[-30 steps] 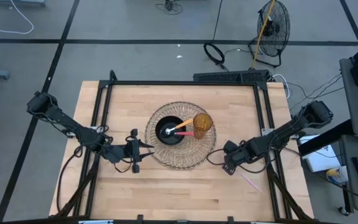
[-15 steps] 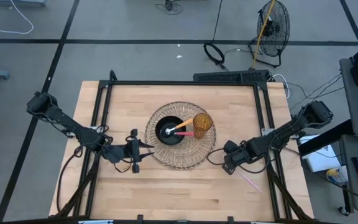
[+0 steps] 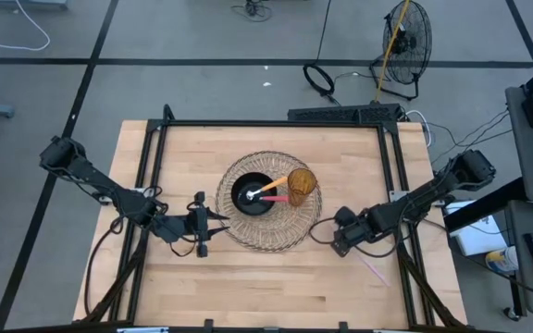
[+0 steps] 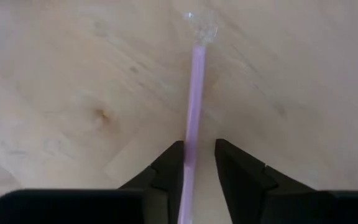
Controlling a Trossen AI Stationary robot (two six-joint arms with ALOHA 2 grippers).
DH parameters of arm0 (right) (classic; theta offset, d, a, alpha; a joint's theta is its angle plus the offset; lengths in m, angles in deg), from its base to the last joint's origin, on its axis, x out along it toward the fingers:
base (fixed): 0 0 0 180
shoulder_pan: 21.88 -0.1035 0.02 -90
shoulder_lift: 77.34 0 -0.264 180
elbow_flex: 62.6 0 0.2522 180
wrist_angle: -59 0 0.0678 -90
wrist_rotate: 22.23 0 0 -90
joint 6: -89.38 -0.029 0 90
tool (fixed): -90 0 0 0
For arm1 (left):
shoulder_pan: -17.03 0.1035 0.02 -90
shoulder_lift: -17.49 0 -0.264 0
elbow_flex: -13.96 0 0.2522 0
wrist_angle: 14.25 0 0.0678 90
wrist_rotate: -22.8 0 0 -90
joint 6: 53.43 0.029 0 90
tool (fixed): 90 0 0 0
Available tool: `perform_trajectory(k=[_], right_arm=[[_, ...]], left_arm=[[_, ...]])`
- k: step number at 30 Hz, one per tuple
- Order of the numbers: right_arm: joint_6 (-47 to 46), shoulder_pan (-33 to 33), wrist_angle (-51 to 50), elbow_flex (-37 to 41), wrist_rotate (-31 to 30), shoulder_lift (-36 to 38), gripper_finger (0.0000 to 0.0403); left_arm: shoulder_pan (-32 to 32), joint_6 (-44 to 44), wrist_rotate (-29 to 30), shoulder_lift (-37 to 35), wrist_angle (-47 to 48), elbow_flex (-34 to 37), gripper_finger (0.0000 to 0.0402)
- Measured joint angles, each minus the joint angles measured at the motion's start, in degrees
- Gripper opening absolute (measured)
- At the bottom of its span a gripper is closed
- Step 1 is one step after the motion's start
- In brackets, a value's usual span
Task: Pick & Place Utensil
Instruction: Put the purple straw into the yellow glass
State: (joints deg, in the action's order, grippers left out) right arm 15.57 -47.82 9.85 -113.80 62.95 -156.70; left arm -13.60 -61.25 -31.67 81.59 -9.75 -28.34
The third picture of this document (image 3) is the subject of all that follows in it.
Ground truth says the black bowl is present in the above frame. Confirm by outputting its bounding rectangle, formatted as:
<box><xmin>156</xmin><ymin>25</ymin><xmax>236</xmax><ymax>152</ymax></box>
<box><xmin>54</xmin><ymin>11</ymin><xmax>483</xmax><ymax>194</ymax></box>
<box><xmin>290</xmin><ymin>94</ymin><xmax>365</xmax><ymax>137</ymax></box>
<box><xmin>230</xmin><ymin>171</ymin><xmax>279</xmax><ymax>217</ymax></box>

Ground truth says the black floor fan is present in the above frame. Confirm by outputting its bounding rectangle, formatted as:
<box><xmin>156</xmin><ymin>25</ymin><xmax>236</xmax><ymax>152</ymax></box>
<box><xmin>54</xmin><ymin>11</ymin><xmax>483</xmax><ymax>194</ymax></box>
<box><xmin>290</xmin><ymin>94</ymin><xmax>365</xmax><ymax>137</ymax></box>
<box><xmin>370</xmin><ymin>0</ymin><xmax>433</xmax><ymax>102</ymax></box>

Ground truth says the black cable bundle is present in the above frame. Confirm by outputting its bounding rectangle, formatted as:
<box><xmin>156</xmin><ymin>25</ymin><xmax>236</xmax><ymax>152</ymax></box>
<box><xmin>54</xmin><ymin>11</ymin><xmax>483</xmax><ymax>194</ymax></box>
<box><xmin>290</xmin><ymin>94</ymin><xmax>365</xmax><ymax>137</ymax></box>
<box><xmin>230</xmin><ymin>0</ymin><xmax>273</xmax><ymax>23</ymax></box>

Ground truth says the black perforated bar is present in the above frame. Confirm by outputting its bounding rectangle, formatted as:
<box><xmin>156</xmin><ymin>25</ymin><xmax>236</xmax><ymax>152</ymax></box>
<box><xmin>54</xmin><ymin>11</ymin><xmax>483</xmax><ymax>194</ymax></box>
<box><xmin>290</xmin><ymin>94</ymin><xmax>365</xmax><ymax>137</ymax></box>
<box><xmin>287</xmin><ymin>103</ymin><xmax>404</xmax><ymax>125</ymax></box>

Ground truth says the thin pink straw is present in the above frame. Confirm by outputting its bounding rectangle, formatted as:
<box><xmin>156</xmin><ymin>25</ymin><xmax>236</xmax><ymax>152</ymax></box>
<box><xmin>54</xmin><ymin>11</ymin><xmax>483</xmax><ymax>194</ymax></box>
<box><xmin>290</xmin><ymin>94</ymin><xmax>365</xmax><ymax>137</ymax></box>
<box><xmin>356</xmin><ymin>253</ymin><xmax>391</xmax><ymax>289</ymax></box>

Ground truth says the white floor cable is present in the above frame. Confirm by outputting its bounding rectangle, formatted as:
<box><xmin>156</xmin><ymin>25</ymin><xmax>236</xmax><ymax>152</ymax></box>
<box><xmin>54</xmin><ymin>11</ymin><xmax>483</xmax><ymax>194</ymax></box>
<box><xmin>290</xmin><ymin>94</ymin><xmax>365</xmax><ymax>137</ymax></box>
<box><xmin>0</xmin><ymin>0</ymin><xmax>52</xmax><ymax>52</ymax></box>

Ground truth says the yellow pole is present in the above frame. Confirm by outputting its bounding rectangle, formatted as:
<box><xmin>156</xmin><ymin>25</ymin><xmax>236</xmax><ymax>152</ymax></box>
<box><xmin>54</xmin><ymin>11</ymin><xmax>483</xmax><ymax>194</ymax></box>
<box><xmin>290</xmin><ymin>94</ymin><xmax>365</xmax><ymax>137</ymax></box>
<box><xmin>375</xmin><ymin>0</ymin><xmax>411</xmax><ymax>104</ymax></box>

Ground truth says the black aluminium table frame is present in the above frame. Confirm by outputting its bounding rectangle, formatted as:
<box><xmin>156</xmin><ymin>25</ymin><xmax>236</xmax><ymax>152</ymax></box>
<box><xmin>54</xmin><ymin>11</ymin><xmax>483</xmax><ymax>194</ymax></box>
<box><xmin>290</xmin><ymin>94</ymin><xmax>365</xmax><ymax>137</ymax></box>
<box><xmin>71</xmin><ymin>104</ymin><xmax>471</xmax><ymax>333</ymax></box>

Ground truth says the pink-handled metal fork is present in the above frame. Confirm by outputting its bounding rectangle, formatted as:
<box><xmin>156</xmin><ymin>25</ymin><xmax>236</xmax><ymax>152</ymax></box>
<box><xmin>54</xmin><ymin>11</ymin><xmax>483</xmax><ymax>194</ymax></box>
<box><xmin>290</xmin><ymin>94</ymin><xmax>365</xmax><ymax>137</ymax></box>
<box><xmin>251</xmin><ymin>193</ymin><xmax>291</xmax><ymax>204</ymax></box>

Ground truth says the black coiled cable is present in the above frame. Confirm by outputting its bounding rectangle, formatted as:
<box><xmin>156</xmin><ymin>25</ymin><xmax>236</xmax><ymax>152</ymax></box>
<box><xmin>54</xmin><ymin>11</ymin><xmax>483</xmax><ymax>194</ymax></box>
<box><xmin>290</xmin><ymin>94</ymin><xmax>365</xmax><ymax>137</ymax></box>
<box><xmin>302</xmin><ymin>63</ymin><xmax>337</xmax><ymax>98</ymax></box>

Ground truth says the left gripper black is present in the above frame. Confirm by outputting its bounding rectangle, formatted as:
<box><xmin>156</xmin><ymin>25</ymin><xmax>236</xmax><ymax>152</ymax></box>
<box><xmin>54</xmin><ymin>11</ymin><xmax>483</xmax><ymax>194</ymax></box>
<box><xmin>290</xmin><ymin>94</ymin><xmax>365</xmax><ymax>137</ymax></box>
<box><xmin>183</xmin><ymin>191</ymin><xmax>231</xmax><ymax>259</ymax></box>

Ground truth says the black desk crossbar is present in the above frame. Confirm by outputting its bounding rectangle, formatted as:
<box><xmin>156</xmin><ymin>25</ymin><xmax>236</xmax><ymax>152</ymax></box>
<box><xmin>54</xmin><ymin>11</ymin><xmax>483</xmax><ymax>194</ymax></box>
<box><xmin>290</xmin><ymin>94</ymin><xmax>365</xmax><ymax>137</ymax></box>
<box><xmin>442</xmin><ymin>177</ymin><xmax>527</xmax><ymax>234</ymax></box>

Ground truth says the white blue canister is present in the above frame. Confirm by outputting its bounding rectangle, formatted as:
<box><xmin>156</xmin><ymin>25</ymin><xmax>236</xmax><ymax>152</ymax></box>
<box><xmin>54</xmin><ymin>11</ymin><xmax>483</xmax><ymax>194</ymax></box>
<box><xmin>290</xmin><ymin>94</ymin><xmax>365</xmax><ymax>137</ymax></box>
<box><xmin>484</xmin><ymin>246</ymin><xmax>520</xmax><ymax>275</ymax></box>

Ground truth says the white paper box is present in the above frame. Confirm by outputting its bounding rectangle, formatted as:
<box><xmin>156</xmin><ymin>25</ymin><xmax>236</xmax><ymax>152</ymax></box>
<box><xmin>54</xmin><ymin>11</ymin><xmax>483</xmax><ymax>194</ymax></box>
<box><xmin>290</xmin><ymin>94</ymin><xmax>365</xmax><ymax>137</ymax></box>
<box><xmin>441</xmin><ymin>198</ymin><xmax>508</xmax><ymax>258</ymax></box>

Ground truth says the round woven straw placemat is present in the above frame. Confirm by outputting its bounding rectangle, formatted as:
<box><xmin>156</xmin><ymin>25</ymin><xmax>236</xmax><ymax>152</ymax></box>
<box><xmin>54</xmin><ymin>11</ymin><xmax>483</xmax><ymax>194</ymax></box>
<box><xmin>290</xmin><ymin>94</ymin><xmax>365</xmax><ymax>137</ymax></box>
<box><xmin>215</xmin><ymin>150</ymin><xmax>324</xmax><ymax>253</ymax></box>

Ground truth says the orange-handled metal spoon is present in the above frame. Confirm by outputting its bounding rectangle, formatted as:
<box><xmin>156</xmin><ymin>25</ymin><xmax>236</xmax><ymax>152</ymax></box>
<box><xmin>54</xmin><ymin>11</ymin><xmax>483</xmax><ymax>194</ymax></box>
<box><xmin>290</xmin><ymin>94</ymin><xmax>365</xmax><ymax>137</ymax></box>
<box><xmin>245</xmin><ymin>176</ymin><xmax>289</xmax><ymax>202</ymax></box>

